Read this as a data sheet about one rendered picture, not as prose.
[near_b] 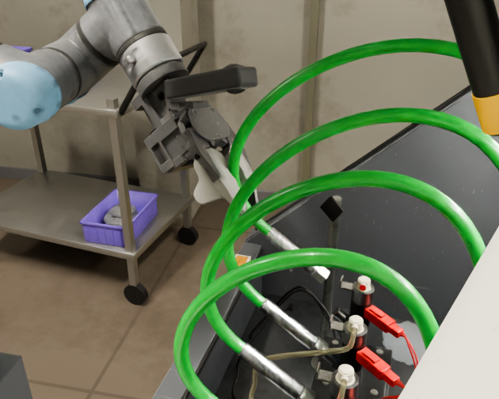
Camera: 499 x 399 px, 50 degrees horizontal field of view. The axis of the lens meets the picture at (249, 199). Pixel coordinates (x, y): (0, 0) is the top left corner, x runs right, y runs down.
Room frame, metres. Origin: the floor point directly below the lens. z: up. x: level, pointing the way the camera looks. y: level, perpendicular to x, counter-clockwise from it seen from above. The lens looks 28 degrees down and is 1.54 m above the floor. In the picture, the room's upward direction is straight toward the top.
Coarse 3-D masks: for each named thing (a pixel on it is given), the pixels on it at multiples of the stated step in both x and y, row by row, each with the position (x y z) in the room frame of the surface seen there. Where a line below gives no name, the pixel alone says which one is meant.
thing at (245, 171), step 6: (222, 150) 0.66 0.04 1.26; (228, 150) 0.64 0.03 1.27; (228, 156) 0.64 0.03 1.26; (240, 162) 0.64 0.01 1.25; (246, 162) 0.65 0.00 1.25; (240, 168) 0.63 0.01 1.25; (246, 168) 0.64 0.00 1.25; (240, 174) 0.63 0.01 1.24; (246, 174) 0.63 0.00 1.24; (240, 180) 0.62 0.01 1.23; (252, 198) 0.61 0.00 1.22; (252, 204) 0.61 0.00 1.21
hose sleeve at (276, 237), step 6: (270, 234) 0.59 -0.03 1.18; (276, 234) 0.59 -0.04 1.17; (282, 234) 0.59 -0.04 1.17; (270, 240) 0.59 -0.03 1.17; (276, 240) 0.59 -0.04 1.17; (282, 240) 0.59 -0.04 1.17; (288, 240) 0.59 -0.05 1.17; (276, 246) 0.59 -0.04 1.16; (282, 246) 0.58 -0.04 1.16; (288, 246) 0.58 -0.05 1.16; (294, 246) 0.58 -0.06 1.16; (306, 270) 0.57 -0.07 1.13; (312, 270) 0.57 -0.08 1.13
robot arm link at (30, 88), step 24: (0, 48) 0.63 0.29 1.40; (48, 48) 0.68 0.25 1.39; (0, 72) 0.59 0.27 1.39; (24, 72) 0.59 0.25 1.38; (48, 72) 0.62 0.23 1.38; (72, 72) 0.67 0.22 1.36; (0, 96) 0.58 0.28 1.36; (24, 96) 0.58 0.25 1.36; (48, 96) 0.60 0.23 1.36; (72, 96) 0.66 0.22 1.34; (0, 120) 0.58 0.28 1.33; (24, 120) 0.58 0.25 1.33
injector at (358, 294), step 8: (352, 288) 0.55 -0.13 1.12; (352, 296) 0.55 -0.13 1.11; (360, 296) 0.54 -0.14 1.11; (368, 296) 0.54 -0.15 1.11; (352, 304) 0.55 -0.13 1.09; (360, 304) 0.54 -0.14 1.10; (368, 304) 0.54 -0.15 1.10; (336, 312) 0.56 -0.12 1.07; (344, 312) 0.56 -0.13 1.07; (352, 312) 0.55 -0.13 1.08; (360, 312) 0.54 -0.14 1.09; (344, 320) 0.56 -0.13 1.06
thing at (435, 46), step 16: (352, 48) 0.57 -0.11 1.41; (368, 48) 0.56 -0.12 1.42; (384, 48) 0.55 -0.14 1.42; (400, 48) 0.55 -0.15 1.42; (416, 48) 0.55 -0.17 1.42; (432, 48) 0.54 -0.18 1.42; (448, 48) 0.54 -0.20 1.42; (320, 64) 0.57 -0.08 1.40; (336, 64) 0.57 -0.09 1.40; (288, 80) 0.59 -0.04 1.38; (304, 80) 0.58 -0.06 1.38; (272, 96) 0.59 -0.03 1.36; (256, 112) 0.60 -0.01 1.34; (240, 128) 0.61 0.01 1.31; (240, 144) 0.60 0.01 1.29; (256, 224) 0.60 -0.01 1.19
